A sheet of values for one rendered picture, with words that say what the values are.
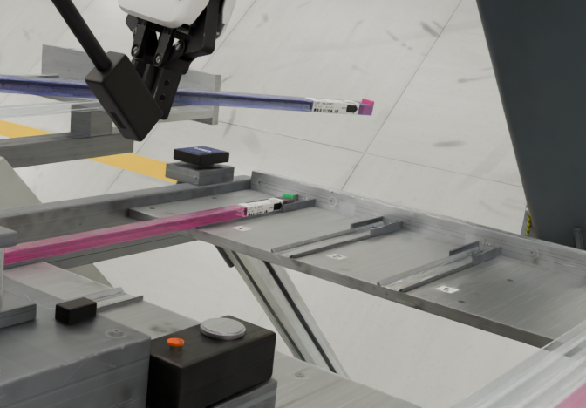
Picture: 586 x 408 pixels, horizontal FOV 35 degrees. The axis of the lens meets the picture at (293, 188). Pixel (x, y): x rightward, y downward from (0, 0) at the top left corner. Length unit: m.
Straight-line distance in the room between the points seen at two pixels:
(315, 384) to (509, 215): 1.34
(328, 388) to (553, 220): 1.16
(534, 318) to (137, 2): 0.40
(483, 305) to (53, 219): 0.39
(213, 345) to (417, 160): 1.57
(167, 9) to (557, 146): 0.92
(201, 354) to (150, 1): 0.36
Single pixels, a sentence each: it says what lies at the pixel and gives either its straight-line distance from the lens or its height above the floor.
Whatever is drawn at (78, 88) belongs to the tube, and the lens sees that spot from 0.73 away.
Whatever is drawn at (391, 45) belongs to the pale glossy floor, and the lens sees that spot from 2.31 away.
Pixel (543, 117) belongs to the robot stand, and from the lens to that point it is 1.48.
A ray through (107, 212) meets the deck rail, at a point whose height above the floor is 0.87.
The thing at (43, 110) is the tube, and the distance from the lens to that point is 1.08.
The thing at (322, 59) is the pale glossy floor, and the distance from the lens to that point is 2.35.
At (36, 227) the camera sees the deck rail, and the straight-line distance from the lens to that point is 0.86.
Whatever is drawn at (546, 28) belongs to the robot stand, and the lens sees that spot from 1.35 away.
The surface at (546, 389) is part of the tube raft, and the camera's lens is 0.58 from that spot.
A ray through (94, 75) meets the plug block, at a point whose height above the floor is 1.20.
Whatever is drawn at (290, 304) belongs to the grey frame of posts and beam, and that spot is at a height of 0.48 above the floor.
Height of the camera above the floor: 1.46
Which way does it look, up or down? 45 degrees down
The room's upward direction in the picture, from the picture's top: 28 degrees counter-clockwise
